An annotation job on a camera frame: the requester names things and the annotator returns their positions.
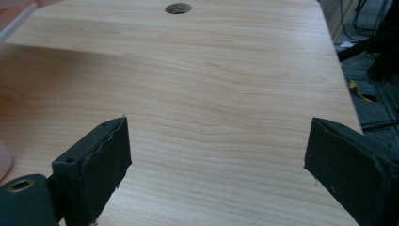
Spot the white bar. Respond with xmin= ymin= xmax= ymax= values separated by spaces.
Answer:
xmin=0 ymin=2 xmax=40 ymax=45

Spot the black stand leg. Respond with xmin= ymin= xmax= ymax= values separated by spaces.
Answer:
xmin=337 ymin=28 xmax=399 ymax=63

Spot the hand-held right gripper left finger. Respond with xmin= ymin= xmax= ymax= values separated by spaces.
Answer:
xmin=51 ymin=115 xmax=133 ymax=226

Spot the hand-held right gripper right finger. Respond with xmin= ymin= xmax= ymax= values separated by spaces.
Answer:
xmin=303 ymin=117 xmax=399 ymax=226

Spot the yellow and black tape strip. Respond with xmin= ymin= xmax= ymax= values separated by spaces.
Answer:
xmin=348 ymin=79 xmax=378 ymax=104

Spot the round grey cable grommet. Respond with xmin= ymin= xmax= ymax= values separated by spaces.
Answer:
xmin=165 ymin=2 xmax=193 ymax=15

